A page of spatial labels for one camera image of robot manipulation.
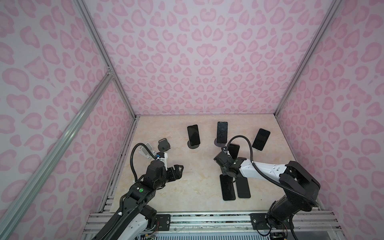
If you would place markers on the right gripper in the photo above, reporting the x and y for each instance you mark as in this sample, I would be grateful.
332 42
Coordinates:
224 173

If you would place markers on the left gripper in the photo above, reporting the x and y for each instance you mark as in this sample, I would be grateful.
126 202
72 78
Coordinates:
178 173

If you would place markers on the pink-edged phone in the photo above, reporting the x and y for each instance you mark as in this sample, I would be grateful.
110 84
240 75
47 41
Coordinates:
233 150

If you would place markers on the black phone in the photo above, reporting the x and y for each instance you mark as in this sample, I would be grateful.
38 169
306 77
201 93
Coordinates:
222 132
227 187
194 135
261 139
243 189

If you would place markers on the dark stand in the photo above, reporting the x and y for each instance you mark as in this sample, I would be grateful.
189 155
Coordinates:
220 145
192 146
163 145

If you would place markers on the white phone stand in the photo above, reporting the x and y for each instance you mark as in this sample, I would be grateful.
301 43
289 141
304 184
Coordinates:
145 153

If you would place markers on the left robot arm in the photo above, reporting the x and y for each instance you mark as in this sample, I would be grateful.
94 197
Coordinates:
134 215

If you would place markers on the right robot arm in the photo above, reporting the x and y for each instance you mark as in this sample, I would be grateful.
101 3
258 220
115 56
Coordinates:
300 187

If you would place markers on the left diagonal aluminium bar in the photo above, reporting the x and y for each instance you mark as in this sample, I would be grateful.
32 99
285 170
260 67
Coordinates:
21 204

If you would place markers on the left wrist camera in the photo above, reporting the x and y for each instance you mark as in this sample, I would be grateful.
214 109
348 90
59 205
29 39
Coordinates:
161 156

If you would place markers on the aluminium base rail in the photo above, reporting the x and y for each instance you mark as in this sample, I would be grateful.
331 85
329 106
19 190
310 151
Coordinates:
315 225

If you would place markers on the left corner aluminium post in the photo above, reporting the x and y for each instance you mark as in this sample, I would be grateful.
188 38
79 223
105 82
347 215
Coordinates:
90 25

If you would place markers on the corner aluminium post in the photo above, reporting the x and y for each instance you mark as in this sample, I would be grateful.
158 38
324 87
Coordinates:
320 33
90 25

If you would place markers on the right corner aluminium post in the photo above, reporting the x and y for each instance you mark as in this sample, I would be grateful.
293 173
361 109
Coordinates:
320 33

